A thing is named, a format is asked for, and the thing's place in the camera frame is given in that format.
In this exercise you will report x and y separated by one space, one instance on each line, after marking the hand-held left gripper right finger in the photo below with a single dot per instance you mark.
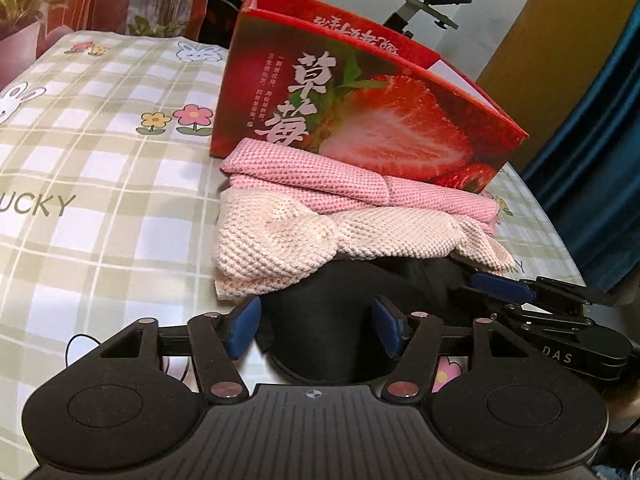
386 331

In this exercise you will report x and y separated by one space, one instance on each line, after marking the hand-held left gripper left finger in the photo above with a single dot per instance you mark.
245 328

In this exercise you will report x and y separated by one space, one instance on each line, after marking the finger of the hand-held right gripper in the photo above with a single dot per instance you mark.
502 286
530 310

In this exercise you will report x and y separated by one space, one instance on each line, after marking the black cloth cap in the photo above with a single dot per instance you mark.
320 320

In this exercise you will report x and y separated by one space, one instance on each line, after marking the cream knitted cloth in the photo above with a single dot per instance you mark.
280 240

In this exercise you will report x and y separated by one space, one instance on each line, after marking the pink knitted cloth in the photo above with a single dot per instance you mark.
310 180

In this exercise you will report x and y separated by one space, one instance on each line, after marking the red strawberry print cardboard box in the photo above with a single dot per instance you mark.
390 120

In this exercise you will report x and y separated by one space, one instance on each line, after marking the teal curtain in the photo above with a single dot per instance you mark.
600 160

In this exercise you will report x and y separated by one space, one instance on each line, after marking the green checked cartoon tablecloth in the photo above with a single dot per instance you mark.
100 160

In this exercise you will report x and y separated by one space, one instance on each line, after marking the orange wooden door panel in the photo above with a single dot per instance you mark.
550 20

